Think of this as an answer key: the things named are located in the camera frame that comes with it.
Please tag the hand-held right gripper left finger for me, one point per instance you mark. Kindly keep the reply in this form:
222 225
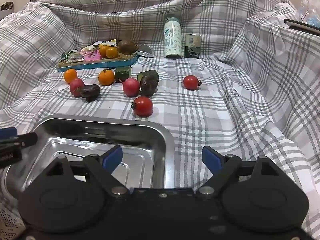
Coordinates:
113 157

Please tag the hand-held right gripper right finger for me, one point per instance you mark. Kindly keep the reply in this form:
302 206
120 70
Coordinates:
211 158

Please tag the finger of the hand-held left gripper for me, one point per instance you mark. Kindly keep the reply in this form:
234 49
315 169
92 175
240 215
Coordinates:
27 140
7 132

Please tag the stainless steel tray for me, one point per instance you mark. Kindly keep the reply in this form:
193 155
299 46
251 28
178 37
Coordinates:
75 135

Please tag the red tomato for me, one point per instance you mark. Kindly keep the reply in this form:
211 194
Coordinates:
191 82
143 106

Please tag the pink radish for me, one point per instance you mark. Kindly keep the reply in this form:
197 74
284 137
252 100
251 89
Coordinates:
76 85
131 87

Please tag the small orange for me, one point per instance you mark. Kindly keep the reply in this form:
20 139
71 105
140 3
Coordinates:
106 77
70 76
103 49
111 52

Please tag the green cucumber piece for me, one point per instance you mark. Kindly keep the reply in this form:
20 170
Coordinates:
123 73
146 73

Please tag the brown snack packet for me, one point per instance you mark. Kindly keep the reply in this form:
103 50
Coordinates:
73 60

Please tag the green snack packet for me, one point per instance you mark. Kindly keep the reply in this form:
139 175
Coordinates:
67 55

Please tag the blue tray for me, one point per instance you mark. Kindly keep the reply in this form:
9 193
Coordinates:
100 63

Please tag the pink snack packet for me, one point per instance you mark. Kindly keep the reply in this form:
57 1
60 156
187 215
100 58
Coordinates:
91 55

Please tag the silver foil packet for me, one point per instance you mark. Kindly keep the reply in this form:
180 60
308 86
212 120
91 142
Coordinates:
143 50

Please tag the brown kiwi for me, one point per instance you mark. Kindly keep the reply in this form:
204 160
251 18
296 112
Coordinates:
127 47

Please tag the yellow snack packet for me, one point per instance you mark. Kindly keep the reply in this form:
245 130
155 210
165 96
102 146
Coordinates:
110 42

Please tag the dark green can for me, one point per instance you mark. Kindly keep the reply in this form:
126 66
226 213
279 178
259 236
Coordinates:
193 45

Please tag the white cartoon print bottle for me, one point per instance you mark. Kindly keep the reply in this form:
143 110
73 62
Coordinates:
172 37

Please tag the black flat tablet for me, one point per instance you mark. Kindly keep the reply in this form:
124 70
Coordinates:
302 26

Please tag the clear plastic bag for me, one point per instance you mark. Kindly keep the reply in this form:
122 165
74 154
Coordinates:
311 5

